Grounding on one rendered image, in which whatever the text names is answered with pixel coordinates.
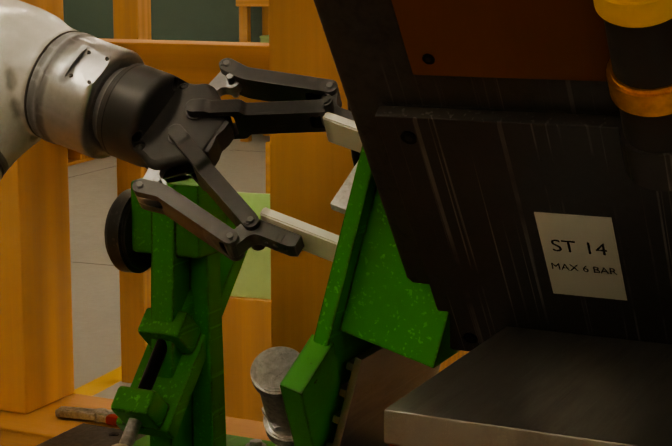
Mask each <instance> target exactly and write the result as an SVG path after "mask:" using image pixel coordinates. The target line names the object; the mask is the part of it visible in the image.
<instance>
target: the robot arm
mask: <svg viewBox="0 0 672 446"><path fill-rule="evenodd" d="M219 67H220V70H221V71H220V72H219V73H218V75H217V76H216V77H215V78H214V79H213V80H212V81H211V82H210V83H209V84H190V83H187V82H185V81H184V80H182V79H180V78H179V77H177V76H175V75H172V74H170V73H167V72H164V71H161V70H158V69H156V68H153V67H150V66H147V65H144V63H143V61H142V59H141V57H140V56H139V55H138V54H137V53H135V52H134V51H132V50H129V49H126V48H123V47H121V46H118V45H115V44H112V43H109V42H106V41H104V40H101V39H98V38H96V37H95V36H93V35H90V34H88V33H84V32H79V31H77V30H75V29H73V28H71V27H70V26H68V25H67V24H66V23H65V22H63V21H62V20H61V19H60V18H58V17H57V16H55V15H53V14H51V13H49V12H47V11H45V10H43V9H41V8H38V7H36V6H33V5H31V4H28V3H25V2H22V1H19V0H0V180H1V179H2V177H3V176H4V174H5V173H6V172H7V170H8V169H9V168H10V167H11V166H12V165H13V163H14V162H15V161H16V160H17V159H18V158H19V157H20V156H22V155H23V154H24V153H25V152H26V151H27V150H28V149H30V148H31V147H32V146H33V145H35V144H36V143H37V142H39V141H40V139H41V138H42V139H43V140H45V141H47V142H50V143H53V144H58V145H61V146H63V147H66V148H68V149H71V150H73V151H76V152H79V153H81V154H84V155H86V156H89V157H91V158H96V159H103V158H106V157H110V156H113V157H116V158H119V159H121V160H124V161H126V162H129V163H131V164H134V165H137V166H139V167H145V168H147V169H148V170H147V172H146V174H145V175H144V177H143V179H142V178H140V179H137V180H135V181H134V182H133V184H132V189H133V191H134V193H135V195H136V197H137V199H138V202H139V204H140V206H141V208H142V209H144V210H148V211H152V212H156V213H160V214H164V215H166V216H167V217H169V218H170V219H172V220H173V221H175V222H176V223H178V224H179V225H181V226H182V227H184V228H185V229H186V230H188V231H189V232H191V233H192V234H194V235H195V236H197V237H198V238H200V239H201V240H203V241H204V242H205V243H207V244H208V245H210V246H211V247H213V248H214V249H216V250H217V251H219V252H220V253H222V254H223V255H224V256H226V257H227V258H229V259H230V260H232V261H240V260H241V259H243V257H244V256H245V252H246V251H247V250H248V249H249V248H251V247H252V249H254V250H256V251H260V250H263V249H264V248H265V247H268V248H270V249H273V250H275V251H279V252H281V253H284V254H286V255H288V256H291V257H298V256H299V254H300V253H301V251H302V250H303V251H306V252H309V253H311V254H314V255H316V256H319V257H321V258H324V259H326V260H329V261H331V262H333V259H334V255H335V251H336V247H337V243H338V240H339V235H336V234H334V233H331V232H329V231H326V230H324V229H321V228H318V227H316V226H313V225H311V224H308V223H305V222H303V221H300V220H298V219H295V218H292V217H290V216H287V215H285V214H282V213H279V212H277V211H274V210H272V209H269V208H267V207H265V208H263V209H262V211H261V212H260V216H261V219H262V220H261V219H259V218H258V216H257V214H256V213H255V212H254V211H253V210H252V209H251V208H250V206H249V205H248V204H247V203H246V202H245V201H244V200H243V198H242V197H241V196H240V195H239V194H238V193H237V192H236V190H235V189H234V188H233V187H232V186H231V185H230V184H229V182H228V181H227V180H226V179H225V178H224V177H223V176H222V174H221V173H220V172H219V171H218V170H217V169H216V168H215V166H216V164H217V163H218V161H219V159H220V156H221V153H222V151H223V150H225V149H226V148H227V147H228V146H229V145H230V144H231V142H232V141H233V139H246V138H248V137H249V136H250V135H253V134H278V133H303V132H326V134H327V138H328V141H329V142H331V143H334V144H337V145H340V146H343V147H345V148H348V149H351V150H354V151H356V152H359V153H360V152H361V148H362V142H361V139H360V136H359V133H358V130H357V127H356V124H355V121H354V119H353V116H352V113H351V111H349V110H346V109H343V108H341V107H342V102H341V97H340V93H339V89H338V84H337V82H336V81H335V80H331V79H324V78H318V77H311V76H304V75H298V74H291V73H284V72H278V71H271V70H264V69H258V68H251V67H247V66H245V65H243V64H241V63H239V62H237V61H235V60H233V59H231V58H224V59H222V60H221V61H220V62H219ZM225 94H228V95H232V96H233V97H234V98H237V97H239V95H242V96H244V97H247V98H251V99H256V100H262V101H268V102H254V103H246V102H244V101H242V100H240V99H228V100H221V98H220V97H221V96H222V95H225ZM231 117H233V118H234V120H235V123H233V122H232V119H231ZM187 174H190V175H191V177H192V178H193V179H194V180H195V181H196V182H197V184H198V185H199V186H200V187H201V188H202V189H203V191H206V192H207V193H208V194H209V196H210V197H211V198H212V199H213V200H214V201H215V203H216V204H217V205H218V206H219V207H220V208H221V210H222V211H223V212H224V213H225V214H226V215H227V217H228V218H229V219H230V220H231V221H232V222H233V224H234V225H235V226H236V228H235V229H233V228H231V227H230V226H228V225H227V224H225V223H224V222H222V221H221V220H219V219H218V218H216V217H215V216H213V215H212V214H210V213H209V212H207V211H206V210H204V209H203V208H201V207H200V206H198V205H197V204H195V203H194V202H192V201H191V200H189V199H188V198H186V197H185V196H183V195H182V194H180V193H179V192H177V191H176V190H174V189H173V188H171V187H169V186H168V184H167V182H166V180H164V179H165V178H171V177H176V176H181V175H187Z"/></svg>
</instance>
